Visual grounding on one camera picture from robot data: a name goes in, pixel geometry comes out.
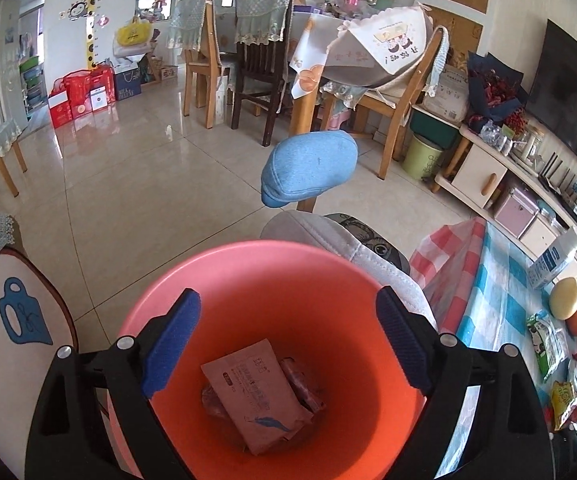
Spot white TV cabinet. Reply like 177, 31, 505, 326
431, 126, 577, 270

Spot tan paper packet wrapper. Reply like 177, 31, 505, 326
200, 339, 313, 455

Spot blue padded stool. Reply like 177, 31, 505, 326
260, 130, 358, 208

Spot light wooden chair right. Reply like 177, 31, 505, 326
319, 25, 451, 181

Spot red gift boxes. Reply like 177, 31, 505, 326
48, 64, 116, 129

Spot dark flower bouquet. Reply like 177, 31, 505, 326
467, 52, 528, 136

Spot light wooden chair left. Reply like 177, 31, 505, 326
168, 0, 230, 129

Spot white cushion blue cup print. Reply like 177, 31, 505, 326
0, 247, 78, 479

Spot pink storage box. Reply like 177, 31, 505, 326
493, 186, 538, 238

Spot yellow green oatmeal snack bag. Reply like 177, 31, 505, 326
550, 382, 577, 431

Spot blue checked tablecloth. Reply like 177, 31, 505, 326
410, 218, 577, 424

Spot dark wooden chair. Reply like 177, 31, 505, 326
231, 0, 294, 146

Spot white milk bottle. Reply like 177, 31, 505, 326
527, 226, 577, 289

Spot white grey cushion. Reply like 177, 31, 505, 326
260, 210, 437, 328

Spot black flat television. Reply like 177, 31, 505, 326
526, 21, 577, 157

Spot green white snack bag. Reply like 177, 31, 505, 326
526, 311, 569, 382

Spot pink plastic trash bucket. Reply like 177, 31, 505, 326
120, 240, 424, 479

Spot green waste bin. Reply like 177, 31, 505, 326
401, 134, 444, 181

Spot light wooden chair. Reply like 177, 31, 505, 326
319, 25, 451, 181
168, 0, 230, 129

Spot yellow apple left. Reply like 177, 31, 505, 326
549, 276, 577, 321

